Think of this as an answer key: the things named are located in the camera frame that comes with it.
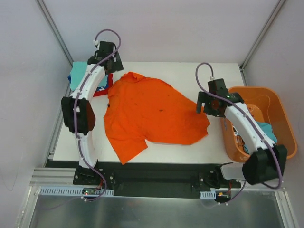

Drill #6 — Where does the orange t shirt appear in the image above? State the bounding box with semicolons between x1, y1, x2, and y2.
104;72;210;165

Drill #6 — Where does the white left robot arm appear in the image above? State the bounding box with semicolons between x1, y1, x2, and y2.
61;41;123;185

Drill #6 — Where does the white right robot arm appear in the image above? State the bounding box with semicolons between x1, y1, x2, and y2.
202;78;287;189

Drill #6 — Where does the folded red t shirt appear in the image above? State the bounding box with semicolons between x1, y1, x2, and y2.
93;74;113;97

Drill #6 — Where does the folded blue t shirt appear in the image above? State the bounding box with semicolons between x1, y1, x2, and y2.
67;74;113;92

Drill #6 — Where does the folded teal t shirt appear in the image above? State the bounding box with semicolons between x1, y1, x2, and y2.
68;61;108;91

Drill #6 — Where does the orange plastic tub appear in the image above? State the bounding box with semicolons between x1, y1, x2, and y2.
221;86;298;162

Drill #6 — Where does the crumpled teal t shirt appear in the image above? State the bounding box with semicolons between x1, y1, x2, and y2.
240;122;278;154

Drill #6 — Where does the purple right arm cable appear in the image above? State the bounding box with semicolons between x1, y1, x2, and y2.
195;62;285;207

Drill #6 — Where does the right aluminium frame post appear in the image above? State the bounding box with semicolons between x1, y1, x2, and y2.
239;0;287;72

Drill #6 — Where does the aluminium frame post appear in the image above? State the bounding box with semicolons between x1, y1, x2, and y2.
239;0;287;72
35;0;73;66

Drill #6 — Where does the left aluminium frame post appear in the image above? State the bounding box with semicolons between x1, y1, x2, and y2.
35;0;73;66

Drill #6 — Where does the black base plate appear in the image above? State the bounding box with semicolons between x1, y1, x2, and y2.
45;159;242;197

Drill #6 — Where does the right white cable duct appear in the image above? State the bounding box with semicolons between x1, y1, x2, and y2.
199;190;216;200

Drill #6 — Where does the white cable duct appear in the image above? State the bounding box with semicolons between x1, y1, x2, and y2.
199;190;216;200
40;187;103;197

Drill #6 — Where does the left white cable duct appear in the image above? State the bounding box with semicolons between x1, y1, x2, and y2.
40;187;103;197

